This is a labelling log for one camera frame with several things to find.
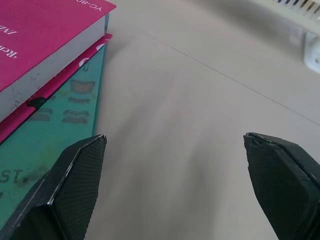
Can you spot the white plastic rack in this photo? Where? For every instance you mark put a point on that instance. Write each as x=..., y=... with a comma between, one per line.
x=311, y=45

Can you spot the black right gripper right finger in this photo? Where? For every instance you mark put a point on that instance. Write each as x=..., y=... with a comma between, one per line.
x=282, y=185

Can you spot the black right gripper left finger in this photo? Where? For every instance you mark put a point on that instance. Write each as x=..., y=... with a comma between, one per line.
x=67, y=190

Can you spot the thick magenta book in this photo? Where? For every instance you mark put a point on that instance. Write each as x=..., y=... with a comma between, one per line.
x=37, y=42

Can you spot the teal hardcover book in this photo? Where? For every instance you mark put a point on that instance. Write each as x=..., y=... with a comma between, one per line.
x=75, y=110

